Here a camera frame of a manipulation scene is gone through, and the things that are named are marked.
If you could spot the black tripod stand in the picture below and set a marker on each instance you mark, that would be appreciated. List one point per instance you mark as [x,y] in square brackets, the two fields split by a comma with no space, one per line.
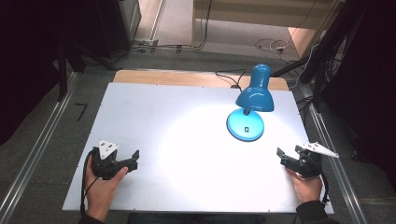
[323,62]

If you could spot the aluminium rail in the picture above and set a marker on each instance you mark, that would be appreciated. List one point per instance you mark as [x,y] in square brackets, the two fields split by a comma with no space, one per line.
[37,146]
[345,189]

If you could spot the person's right hand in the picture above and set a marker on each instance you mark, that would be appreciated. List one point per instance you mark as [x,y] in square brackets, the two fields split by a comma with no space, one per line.
[306,188]

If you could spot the light wooden furniture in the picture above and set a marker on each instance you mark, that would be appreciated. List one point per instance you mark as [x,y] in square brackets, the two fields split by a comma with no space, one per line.
[249,14]

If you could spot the person's left hand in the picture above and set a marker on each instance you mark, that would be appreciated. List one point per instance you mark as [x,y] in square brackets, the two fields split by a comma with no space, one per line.
[99,193]

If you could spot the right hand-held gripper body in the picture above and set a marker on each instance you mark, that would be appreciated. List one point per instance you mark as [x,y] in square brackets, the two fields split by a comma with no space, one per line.
[306,163]

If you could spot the dark cabinet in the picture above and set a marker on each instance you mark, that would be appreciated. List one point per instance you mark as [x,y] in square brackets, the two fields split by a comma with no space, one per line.
[124,25]

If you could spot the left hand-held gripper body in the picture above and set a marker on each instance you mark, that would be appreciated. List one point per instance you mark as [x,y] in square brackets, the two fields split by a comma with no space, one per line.
[104,161]

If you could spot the black metal stand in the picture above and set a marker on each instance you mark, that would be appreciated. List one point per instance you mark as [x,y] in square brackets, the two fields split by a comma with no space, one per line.
[62,74]

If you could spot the blue desk lamp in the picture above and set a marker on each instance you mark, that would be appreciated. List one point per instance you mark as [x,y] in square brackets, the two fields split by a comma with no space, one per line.
[253,99]

